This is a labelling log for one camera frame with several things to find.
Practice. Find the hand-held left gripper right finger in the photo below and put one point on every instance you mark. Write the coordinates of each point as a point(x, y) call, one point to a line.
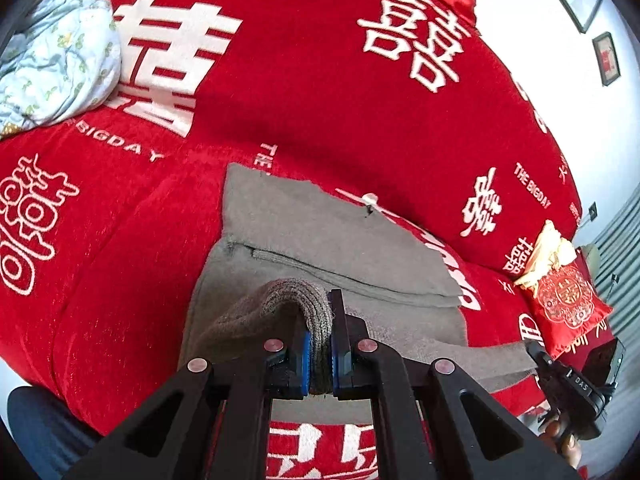
point(335, 367)

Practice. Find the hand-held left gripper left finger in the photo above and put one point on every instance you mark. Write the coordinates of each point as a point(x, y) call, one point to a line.
point(301, 365)

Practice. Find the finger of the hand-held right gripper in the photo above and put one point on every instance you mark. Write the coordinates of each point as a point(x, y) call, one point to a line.
point(537, 355)

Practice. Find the grey knit sweater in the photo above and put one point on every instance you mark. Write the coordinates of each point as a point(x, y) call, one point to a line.
point(325, 240)

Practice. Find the person's right hand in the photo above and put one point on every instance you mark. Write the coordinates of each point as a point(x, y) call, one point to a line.
point(567, 447)

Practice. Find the red embroidered pillow gold tassels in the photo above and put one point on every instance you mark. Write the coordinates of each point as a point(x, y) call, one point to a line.
point(567, 300)

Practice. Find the grey corrugated panel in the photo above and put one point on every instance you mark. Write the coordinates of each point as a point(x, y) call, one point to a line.
point(622, 250)

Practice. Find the small white garment tag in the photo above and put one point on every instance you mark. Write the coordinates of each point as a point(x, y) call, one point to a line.
point(369, 200)

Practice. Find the red printed blanket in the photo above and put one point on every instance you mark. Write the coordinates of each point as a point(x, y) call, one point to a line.
point(325, 110)

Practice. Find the person's dark blue clothing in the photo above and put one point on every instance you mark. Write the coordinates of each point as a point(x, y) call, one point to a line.
point(45, 435)

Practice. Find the pale floral quilt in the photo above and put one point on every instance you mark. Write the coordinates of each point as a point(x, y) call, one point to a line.
point(60, 60)

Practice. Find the black wall socket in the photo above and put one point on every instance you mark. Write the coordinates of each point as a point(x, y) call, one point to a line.
point(592, 211)

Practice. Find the small picture frame red print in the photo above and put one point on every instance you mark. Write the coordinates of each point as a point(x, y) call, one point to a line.
point(606, 58)

